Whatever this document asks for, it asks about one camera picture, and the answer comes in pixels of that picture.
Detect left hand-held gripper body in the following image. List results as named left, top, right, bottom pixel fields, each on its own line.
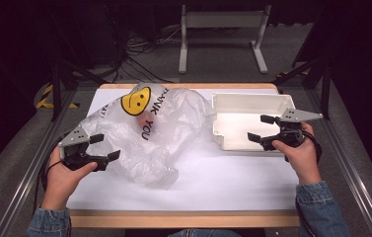
left=58, top=125, right=110, bottom=172

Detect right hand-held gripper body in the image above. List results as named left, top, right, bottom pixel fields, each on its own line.
left=260, top=108, right=324, bottom=152

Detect white plastic box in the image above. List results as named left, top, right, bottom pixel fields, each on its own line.
left=211, top=92, right=296, bottom=153

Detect clear plastic bag yellow face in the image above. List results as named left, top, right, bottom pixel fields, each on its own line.
left=79, top=82, right=217, bottom=191

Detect person's left hand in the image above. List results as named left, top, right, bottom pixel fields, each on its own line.
left=39, top=147, right=99, bottom=210

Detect person's right hand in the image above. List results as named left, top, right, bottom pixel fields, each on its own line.
left=271, top=121, right=324, bottom=186

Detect black metal stand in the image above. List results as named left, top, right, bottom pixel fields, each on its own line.
left=48, top=58, right=110, bottom=122
left=271, top=56, right=334, bottom=121

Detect yellow black hazard tape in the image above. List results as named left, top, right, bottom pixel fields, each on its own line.
left=35, top=83, right=81, bottom=110

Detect white table mat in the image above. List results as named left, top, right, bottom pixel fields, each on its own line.
left=66, top=88, right=301, bottom=211

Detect person's legs in jeans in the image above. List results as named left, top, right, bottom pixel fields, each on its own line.
left=168, top=228, right=244, bottom=237

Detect white metal stand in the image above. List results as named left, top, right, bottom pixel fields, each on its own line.
left=178, top=4, right=272, bottom=75

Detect aluminium frame rail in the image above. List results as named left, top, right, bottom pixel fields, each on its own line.
left=0, top=89, right=76, bottom=237
left=305, top=87, right=372, bottom=237

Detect bundle of floor cables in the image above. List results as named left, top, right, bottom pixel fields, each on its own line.
left=106, top=24, right=183, bottom=84

